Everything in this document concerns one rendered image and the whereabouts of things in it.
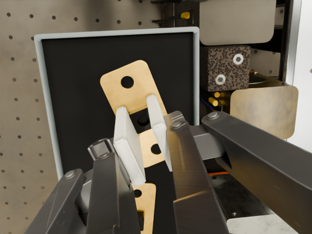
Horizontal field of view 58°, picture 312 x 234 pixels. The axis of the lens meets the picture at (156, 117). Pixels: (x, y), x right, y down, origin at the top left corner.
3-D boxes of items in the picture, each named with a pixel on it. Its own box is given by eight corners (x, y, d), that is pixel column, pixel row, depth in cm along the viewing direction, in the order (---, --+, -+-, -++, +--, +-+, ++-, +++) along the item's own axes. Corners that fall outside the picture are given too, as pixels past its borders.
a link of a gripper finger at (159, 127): (151, 127, 15) (164, 122, 15) (145, 96, 21) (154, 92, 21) (171, 174, 16) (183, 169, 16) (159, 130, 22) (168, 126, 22)
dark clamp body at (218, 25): (197, 35, 70) (272, 44, 34) (150, 38, 69) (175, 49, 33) (197, 4, 68) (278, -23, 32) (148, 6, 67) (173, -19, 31)
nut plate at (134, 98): (182, 151, 24) (185, 157, 23) (140, 168, 24) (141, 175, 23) (144, 57, 21) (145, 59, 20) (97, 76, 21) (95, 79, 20)
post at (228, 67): (184, 56, 71) (249, 89, 33) (164, 57, 71) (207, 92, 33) (184, 35, 70) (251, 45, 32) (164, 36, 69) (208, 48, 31)
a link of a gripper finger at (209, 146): (172, 147, 13) (231, 124, 13) (162, 115, 18) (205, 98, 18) (183, 173, 14) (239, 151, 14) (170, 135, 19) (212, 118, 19)
